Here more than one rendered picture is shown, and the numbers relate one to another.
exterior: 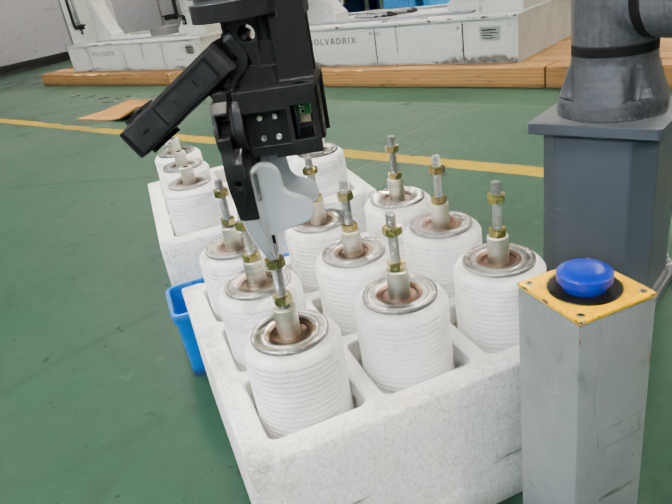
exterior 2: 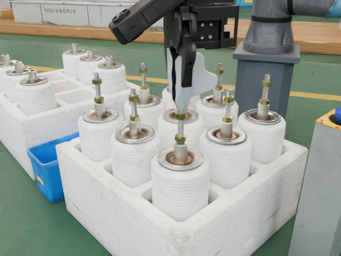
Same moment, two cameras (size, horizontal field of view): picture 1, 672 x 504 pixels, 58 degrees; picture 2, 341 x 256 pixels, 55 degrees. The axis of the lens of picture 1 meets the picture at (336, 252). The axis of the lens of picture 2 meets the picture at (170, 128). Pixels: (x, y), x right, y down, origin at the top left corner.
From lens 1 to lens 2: 0.28 m
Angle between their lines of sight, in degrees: 23
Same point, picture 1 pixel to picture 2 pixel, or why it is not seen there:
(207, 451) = (82, 247)
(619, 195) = (276, 90)
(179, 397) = (45, 218)
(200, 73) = not seen: outside the picture
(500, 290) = (271, 131)
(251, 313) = (141, 151)
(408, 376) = (235, 179)
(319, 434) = (206, 215)
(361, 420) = (225, 204)
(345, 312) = not seen: hidden behind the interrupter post
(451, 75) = not seen: hidden behind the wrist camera
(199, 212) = (43, 99)
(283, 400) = (185, 197)
